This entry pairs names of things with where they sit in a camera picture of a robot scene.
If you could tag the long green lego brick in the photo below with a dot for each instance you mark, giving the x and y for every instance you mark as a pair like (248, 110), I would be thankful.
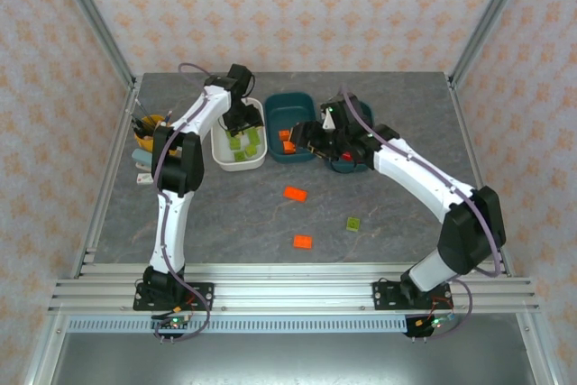
(253, 136)
(251, 150)

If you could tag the small orange lego brick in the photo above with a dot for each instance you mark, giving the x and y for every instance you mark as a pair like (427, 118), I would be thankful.
(284, 134)
(288, 147)

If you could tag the small red lego brick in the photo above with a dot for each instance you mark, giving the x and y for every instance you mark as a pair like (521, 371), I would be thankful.
(346, 156)

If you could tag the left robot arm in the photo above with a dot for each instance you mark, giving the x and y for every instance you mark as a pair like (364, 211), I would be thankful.
(173, 222)

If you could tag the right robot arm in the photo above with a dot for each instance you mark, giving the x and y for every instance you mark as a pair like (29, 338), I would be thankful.
(433, 177)

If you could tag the teal plastic container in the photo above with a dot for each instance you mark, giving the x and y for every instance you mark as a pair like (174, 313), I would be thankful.
(288, 110)
(347, 169)

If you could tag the white plastic container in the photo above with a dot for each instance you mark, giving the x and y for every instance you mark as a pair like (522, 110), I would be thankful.
(221, 155)

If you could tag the long orange lego brick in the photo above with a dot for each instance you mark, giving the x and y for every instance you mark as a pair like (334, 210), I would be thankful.
(295, 194)

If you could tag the silver blue pen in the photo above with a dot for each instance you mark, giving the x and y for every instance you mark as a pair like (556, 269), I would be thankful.
(168, 116)

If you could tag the white marker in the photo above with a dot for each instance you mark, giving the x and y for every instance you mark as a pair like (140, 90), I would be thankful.
(159, 124)

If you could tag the square green lego brick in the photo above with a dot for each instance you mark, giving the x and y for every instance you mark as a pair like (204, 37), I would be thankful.
(354, 223)

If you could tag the yellow pen cup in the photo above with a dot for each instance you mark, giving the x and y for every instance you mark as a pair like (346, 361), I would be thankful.
(145, 143)

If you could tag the thin metal rod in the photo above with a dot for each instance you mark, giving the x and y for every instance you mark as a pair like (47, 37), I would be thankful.
(143, 110)

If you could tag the flat orange lego brick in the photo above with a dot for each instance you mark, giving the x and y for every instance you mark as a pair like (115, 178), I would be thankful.
(302, 241)

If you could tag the small eraser items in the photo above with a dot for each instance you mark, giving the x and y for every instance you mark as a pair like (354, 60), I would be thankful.
(143, 158)

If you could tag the black marker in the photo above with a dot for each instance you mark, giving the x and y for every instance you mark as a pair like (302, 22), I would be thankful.
(137, 125)

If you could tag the small white red box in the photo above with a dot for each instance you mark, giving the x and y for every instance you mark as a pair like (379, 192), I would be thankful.
(144, 178)

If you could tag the small circuit board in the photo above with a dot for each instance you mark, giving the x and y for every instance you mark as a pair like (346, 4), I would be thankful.
(173, 323)
(435, 323)

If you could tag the aluminium table side rail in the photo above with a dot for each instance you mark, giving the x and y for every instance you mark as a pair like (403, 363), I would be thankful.
(127, 105)
(466, 132)

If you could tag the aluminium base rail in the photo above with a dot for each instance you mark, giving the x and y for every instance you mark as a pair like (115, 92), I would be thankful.
(293, 290)

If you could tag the aluminium frame post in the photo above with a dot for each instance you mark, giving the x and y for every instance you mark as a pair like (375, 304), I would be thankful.
(487, 20)
(94, 20)

